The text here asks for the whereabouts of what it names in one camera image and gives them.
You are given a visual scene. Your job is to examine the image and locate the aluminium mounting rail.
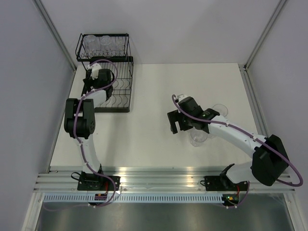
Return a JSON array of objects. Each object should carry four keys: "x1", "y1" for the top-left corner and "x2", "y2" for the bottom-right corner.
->
[{"x1": 33, "y1": 166, "x2": 296, "y2": 194}]

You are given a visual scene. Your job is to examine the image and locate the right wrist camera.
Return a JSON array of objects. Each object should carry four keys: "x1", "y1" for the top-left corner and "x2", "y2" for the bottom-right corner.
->
[{"x1": 174, "y1": 94, "x2": 189, "y2": 103}]

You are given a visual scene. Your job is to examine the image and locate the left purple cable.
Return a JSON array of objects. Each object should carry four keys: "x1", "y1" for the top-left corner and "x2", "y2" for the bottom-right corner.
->
[{"x1": 43, "y1": 59, "x2": 121, "y2": 212}]

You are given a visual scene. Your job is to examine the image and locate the purple cable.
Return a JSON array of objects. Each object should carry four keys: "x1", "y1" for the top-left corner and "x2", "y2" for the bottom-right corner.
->
[
  {"x1": 43, "y1": 59, "x2": 121, "y2": 212},
  {"x1": 171, "y1": 94, "x2": 303, "y2": 188}
]

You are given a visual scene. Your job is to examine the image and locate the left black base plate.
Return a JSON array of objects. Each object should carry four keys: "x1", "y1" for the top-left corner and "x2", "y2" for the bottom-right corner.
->
[{"x1": 77, "y1": 174, "x2": 120, "y2": 192}]

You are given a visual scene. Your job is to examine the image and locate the right aluminium frame post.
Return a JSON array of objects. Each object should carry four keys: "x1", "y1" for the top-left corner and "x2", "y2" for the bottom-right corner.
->
[{"x1": 243, "y1": 0, "x2": 288, "y2": 71}]

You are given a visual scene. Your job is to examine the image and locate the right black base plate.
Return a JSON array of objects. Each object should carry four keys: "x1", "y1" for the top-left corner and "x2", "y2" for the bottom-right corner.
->
[{"x1": 200, "y1": 176, "x2": 248, "y2": 192}]

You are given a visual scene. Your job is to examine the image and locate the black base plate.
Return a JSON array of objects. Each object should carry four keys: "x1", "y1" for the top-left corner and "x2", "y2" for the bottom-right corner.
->
[
  {"x1": 77, "y1": 174, "x2": 120, "y2": 192},
  {"x1": 200, "y1": 176, "x2": 248, "y2": 192}
]

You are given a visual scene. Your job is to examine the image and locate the aluminium frame post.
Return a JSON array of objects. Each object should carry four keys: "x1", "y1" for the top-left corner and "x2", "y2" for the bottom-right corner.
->
[
  {"x1": 243, "y1": 0, "x2": 288, "y2": 71},
  {"x1": 32, "y1": 0, "x2": 77, "y2": 72}
]

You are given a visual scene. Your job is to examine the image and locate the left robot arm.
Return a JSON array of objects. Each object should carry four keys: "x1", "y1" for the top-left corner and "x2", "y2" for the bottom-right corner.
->
[{"x1": 64, "y1": 68, "x2": 115, "y2": 191}]

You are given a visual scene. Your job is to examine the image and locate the black wire dish rack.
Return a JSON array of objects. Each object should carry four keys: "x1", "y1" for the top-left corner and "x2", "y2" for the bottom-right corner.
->
[{"x1": 75, "y1": 33, "x2": 134, "y2": 113}]

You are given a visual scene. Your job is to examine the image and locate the white slotted cable duct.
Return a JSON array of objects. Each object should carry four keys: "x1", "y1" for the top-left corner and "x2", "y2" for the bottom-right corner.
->
[{"x1": 44, "y1": 193, "x2": 224, "y2": 204}]

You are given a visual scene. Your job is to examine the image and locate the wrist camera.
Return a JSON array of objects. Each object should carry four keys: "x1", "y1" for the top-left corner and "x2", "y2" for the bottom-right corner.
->
[
  {"x1": 87, "y1": 63, "x2": 102, "y2": 79},
  {"x1": 174, "y1": 94, "x2": 189, "y2": 103}
]

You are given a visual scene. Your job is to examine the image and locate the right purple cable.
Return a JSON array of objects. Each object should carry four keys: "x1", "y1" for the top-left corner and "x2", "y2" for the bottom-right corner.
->
[{"x1": 171, "y1": 94, "x2": 303, "y2": 188}]

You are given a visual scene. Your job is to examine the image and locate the left aluminium frame post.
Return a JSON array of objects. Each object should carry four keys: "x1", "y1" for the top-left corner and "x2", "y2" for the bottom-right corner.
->
[{"x1": 32, "y1": 0, "x2": 77, "y2": 72}]

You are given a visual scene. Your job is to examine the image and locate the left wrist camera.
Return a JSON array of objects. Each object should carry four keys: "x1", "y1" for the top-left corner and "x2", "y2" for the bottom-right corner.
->
[{"x1": 87, "y1": 63, "x2": 102, "y2": 79}]

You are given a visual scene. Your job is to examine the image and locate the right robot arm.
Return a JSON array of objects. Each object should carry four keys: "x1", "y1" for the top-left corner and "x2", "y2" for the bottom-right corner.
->
[{"x1": 167, "y1": 95, "x2": 289, "y2": 190}]

